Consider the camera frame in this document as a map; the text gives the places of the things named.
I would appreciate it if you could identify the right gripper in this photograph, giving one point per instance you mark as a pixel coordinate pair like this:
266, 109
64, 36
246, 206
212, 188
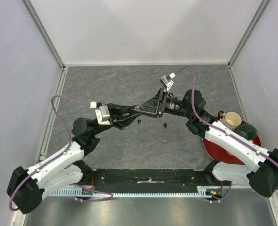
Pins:
150, 107

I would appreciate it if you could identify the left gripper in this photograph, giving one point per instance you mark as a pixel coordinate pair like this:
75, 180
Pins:
116, 117

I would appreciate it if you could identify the slotted cable duct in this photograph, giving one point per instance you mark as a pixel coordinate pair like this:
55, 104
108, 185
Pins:
80, 193

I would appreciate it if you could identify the dark green cup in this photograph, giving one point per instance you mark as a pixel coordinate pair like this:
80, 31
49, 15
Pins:
247, 131

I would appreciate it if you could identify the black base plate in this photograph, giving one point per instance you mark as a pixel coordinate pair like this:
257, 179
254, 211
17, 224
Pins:
139, 181

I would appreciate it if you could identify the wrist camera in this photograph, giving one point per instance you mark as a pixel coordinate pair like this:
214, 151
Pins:
103, 115
167, 81

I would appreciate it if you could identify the cream cup with handle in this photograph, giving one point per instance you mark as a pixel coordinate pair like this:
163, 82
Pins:
251, 141

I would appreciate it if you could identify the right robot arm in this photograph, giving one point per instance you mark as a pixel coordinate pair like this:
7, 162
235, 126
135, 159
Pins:
260, 169

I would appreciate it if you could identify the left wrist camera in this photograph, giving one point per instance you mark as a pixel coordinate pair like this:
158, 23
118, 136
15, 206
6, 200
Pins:
103, 115

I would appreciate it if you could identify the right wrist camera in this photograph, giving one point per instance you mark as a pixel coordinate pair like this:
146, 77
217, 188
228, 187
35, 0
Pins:
167, 81

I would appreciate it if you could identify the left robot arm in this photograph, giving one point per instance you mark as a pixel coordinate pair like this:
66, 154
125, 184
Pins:
29, 187

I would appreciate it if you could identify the cream mug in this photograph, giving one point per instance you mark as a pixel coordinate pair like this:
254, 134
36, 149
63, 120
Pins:
230, 119

